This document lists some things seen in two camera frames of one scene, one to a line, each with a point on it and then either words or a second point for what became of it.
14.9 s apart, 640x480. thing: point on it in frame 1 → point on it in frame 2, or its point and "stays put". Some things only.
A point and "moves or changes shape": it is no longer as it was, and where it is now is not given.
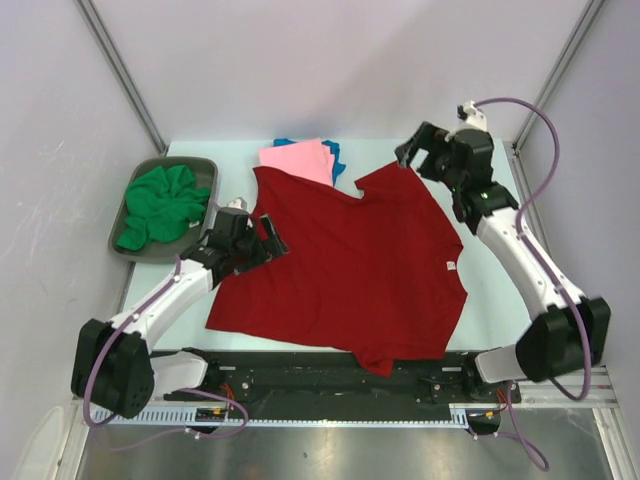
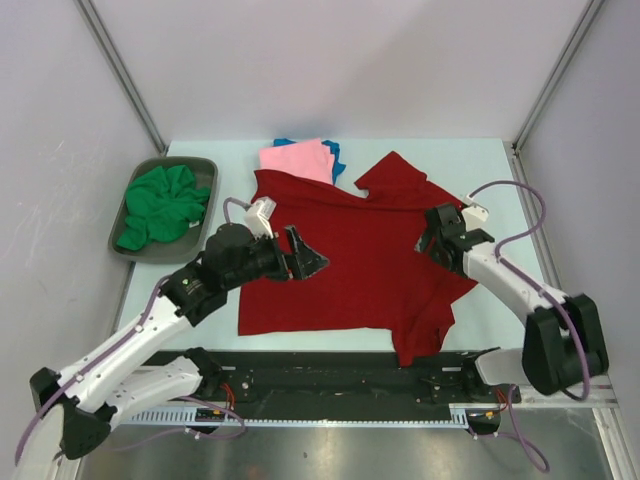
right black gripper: x=439 y=143 → x=423 y=241
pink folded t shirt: x=308 y=158 stays put
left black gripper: x=275 y=246 → x=307 y=263
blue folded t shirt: x=338 y=166 stays put
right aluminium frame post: x=589 y=14 stays put
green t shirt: x=162 y=205 stays put
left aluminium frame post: x=93 y=19 stays put
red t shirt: x=379 y=277 moves or changes shape
